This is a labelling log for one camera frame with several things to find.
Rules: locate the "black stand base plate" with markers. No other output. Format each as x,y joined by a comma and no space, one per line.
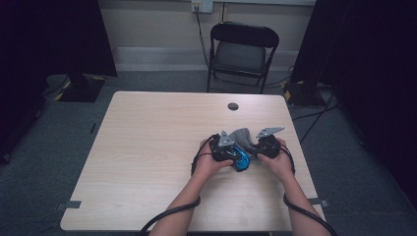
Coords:
82,90

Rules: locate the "black curtain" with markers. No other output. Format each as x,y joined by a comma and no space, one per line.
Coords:
370,65
49,32

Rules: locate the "black box with yellow label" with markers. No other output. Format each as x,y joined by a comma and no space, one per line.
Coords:
303,95

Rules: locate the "grey tape mark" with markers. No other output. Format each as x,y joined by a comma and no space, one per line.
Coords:
70,204

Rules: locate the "person's right hand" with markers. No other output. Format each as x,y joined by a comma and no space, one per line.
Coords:
282,165

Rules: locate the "black folding chair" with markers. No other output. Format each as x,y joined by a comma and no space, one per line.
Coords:
241,57

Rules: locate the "blue and black shoe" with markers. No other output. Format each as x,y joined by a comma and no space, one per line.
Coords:
243,162

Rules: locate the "white wall socket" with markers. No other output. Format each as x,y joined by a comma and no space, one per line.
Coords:
202,5

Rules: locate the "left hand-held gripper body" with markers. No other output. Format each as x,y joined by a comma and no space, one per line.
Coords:
221,153

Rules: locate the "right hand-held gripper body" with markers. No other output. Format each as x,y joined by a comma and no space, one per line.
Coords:
268,146

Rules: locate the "person's left hand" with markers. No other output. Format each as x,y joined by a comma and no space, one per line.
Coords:
205,164

